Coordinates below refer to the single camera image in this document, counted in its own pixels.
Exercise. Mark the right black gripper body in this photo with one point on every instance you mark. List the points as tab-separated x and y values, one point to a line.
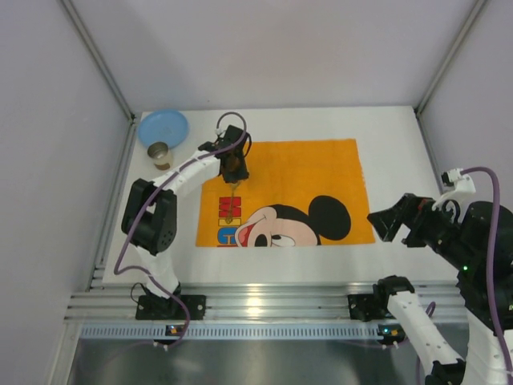
406	221

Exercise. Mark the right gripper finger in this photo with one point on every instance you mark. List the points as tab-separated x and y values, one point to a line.
389	227
404	208

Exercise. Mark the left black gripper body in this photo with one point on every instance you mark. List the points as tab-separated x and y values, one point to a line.
235	175

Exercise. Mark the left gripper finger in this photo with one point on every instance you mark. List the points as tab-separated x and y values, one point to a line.
229	179
242	174

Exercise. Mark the gold metal spoon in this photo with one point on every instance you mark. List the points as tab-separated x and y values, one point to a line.
229	216

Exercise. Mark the orange Mickey Mouse placemat cloth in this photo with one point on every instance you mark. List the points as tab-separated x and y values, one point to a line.
299	193

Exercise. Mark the cream metal cup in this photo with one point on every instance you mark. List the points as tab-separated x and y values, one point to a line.
160	155

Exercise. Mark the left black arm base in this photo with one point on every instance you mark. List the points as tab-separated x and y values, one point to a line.
151	307

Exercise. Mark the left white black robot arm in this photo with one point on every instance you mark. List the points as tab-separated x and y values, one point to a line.
150	217

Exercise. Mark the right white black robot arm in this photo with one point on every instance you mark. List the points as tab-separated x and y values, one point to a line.
479	245

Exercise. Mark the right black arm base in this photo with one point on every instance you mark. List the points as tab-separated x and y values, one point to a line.
367	307

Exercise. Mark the blue plastic plate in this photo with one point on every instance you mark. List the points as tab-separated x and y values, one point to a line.
167	126

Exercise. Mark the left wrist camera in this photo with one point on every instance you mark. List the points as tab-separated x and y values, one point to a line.
219	130

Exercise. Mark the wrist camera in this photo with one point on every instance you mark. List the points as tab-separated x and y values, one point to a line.
459	188
219	130

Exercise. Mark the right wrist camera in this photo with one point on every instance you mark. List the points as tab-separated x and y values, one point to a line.
459	188

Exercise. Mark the left vertical aluminium frame post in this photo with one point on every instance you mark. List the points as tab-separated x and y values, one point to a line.
87	40

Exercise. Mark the vertical aluminium frame post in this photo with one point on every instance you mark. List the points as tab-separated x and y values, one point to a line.
456	44
87	40

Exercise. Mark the slotted white cable duct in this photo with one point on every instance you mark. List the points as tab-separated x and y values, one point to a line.
245	331

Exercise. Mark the right vertical aluminium frame post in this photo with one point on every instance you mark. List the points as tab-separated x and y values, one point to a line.
456	44

